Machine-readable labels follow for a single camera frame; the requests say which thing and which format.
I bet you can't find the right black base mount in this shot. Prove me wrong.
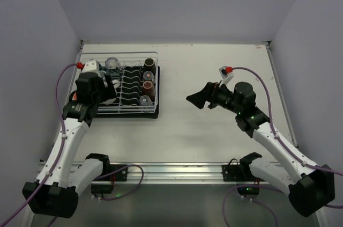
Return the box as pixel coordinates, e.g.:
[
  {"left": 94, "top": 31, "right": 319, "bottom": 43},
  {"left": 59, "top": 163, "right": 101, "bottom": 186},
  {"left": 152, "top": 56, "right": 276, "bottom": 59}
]
[{"left": 221, "top": 158, "right": 260, "bottom": 199}]

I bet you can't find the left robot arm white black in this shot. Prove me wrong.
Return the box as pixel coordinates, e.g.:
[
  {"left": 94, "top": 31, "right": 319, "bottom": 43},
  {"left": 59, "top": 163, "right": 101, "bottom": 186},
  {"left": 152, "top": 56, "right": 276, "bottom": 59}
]
[{"left": 23, "top": 72, "right": 116, "bottom": 218}]

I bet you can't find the aluminium mounting rail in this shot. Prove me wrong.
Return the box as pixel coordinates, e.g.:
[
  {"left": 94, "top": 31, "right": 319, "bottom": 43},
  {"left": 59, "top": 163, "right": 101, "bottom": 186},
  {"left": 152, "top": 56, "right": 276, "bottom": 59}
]
[{"left": 37, "top": 161, "right": 317, "bottom": 185}]

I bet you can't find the dark blue mug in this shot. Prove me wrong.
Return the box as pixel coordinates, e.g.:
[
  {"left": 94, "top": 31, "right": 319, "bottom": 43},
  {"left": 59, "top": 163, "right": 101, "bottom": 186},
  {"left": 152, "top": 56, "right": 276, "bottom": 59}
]
[{"left": 97, "top": 61, "right": 106, "bottom": 76}]

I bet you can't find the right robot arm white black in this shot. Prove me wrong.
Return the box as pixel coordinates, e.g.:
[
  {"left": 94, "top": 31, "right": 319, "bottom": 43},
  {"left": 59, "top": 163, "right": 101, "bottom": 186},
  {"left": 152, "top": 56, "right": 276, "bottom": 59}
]
[{"left": 186, "top": 82, "right": 335, "bottom": 217}]

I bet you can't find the brown cup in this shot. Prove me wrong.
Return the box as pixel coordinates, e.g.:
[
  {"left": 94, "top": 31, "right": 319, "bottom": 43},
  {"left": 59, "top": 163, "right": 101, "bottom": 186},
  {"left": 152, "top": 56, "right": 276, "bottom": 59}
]
[{"left": 142, "top": 81, "right": 155, "bottom": 99}]

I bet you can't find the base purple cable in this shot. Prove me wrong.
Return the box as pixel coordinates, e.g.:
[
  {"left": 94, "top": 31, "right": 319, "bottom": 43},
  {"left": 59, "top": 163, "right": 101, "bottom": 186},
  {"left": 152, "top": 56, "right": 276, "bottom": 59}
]
[
  {"left": 92, "top": 165, "right": 144, "bottom": 201},
  {"left": 222, "top": 185, "right": 279, "bottom": 227}
]

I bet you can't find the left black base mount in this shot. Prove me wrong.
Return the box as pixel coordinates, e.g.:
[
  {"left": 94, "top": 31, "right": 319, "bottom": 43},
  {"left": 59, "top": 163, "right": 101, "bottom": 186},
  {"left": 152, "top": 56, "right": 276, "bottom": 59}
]
[{"left": 91, "top": 169, "right": 127, "bottom": 197}]

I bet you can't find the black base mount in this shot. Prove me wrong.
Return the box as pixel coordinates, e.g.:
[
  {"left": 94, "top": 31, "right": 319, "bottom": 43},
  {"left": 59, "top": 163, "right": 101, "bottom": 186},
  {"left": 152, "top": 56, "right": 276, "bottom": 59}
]
[
  {"left": 221, "top": 158, "right": 260, "bottom": 199},
  {"left": 91, "top": 169, "right": 127, "bottom": 197}
]

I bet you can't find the black cup beige rim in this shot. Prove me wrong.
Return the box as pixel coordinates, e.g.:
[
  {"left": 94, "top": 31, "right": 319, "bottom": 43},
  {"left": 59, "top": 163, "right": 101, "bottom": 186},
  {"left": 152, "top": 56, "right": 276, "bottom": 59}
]
[{"left": 144, "top": 58, "right": 156, "bottom": 74}]

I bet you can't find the white mug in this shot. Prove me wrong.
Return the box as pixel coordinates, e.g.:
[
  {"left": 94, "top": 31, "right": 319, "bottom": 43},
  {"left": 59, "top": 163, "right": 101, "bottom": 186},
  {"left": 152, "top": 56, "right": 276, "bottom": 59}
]
[{"left": 102, "top": 75, "right": 121, "bottom": 89}]

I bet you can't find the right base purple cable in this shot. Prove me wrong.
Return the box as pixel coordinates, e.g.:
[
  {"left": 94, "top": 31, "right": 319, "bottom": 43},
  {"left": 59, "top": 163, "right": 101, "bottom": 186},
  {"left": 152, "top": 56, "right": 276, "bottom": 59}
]
[{"left": 222, "top": 185, "right": 279, "bottom": 227}]

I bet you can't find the large clear glass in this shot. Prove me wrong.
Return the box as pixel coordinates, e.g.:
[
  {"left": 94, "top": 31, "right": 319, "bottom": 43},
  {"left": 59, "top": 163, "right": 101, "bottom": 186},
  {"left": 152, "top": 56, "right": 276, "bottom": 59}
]
[{"left": 105, "top": 57, "right": 123, "bottom": 74}]

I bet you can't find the clear small glass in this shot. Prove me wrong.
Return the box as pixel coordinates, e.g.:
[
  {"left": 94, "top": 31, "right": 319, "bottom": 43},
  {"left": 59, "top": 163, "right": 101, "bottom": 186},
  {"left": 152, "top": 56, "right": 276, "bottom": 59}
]
[
  {"left": 139, "top": 95, "right": 153, "bottom": 109},
  {"left": 143, "top": 71, "right": 155, "bottom": 83}
]

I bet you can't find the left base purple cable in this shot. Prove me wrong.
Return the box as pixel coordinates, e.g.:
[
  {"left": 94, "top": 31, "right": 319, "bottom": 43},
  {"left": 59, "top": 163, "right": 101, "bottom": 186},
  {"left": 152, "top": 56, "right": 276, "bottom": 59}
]
[{"left": 92, "top": 165, "right": 144, "bottom": 201}]

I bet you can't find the white wire dish rack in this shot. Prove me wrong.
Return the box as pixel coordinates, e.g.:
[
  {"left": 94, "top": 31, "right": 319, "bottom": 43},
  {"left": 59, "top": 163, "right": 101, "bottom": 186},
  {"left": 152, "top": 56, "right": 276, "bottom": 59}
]
[{"left": 63, "top": 52, "right": 160, "bottom": 119}]

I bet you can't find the orange cup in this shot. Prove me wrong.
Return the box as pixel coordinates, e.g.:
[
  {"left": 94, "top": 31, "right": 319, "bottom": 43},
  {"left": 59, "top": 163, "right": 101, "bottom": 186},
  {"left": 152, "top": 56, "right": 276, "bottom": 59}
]
[{"left": 69, "top": 91, "right": 77, "bottom": 100}]

